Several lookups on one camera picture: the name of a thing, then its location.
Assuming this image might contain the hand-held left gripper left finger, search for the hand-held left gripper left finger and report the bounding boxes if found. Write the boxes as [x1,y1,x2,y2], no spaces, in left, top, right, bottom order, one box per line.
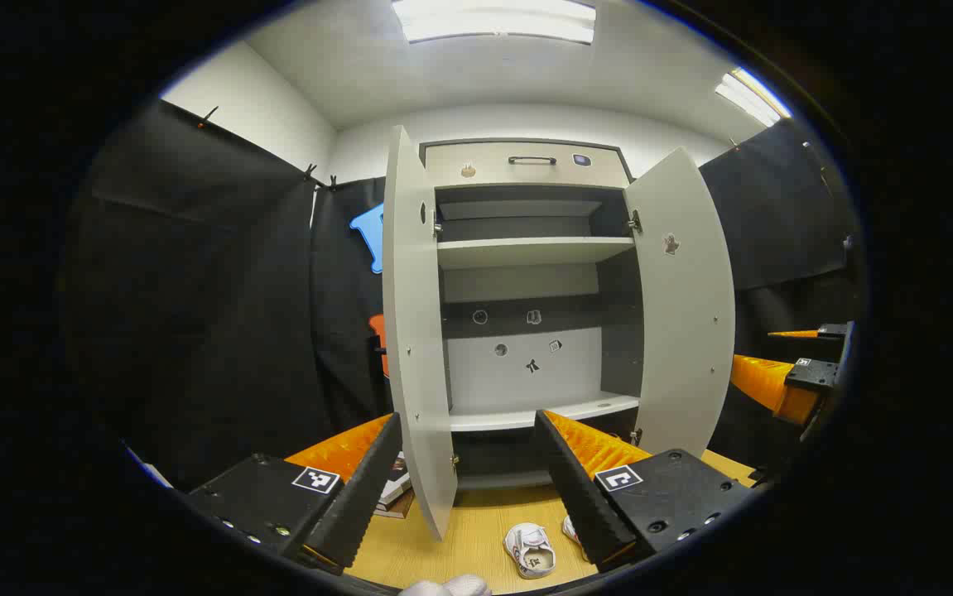
[185,411,404,576]

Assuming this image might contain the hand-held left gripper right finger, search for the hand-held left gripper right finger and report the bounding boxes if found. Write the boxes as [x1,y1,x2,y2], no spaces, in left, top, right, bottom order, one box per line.
[532,408,757,574]

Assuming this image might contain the grey cabinet door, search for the grey cabinet door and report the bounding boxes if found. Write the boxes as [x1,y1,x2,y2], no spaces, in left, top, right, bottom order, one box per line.
[623,147,736,458]
[383,124,459,541]

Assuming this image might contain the grey shoe cabinet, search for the grey shoe cabinet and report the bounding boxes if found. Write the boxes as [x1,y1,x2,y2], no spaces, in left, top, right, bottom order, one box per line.
[418,137,644,491]

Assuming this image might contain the grey cabinet shelf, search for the grey cabinet shelf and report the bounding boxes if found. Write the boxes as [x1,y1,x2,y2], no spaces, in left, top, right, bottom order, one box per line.
[449,392,641,432]
[436,237,637,270]

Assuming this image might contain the beige cabinet drawer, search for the beige cabinet drawer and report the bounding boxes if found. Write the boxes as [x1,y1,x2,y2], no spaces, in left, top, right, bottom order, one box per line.
[425,142,630,188]

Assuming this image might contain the brown book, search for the brown book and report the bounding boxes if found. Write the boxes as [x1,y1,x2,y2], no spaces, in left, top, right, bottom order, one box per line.
[375,490,416,520]

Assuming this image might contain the white cover book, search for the white cover book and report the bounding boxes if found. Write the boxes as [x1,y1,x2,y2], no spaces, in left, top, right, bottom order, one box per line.
[377,451,415,507]

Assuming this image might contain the ceiling light panel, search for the ceiling light panel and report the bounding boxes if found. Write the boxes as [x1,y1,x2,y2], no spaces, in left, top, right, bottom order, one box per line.
[392,0,598,45]
[715,66,793,127]

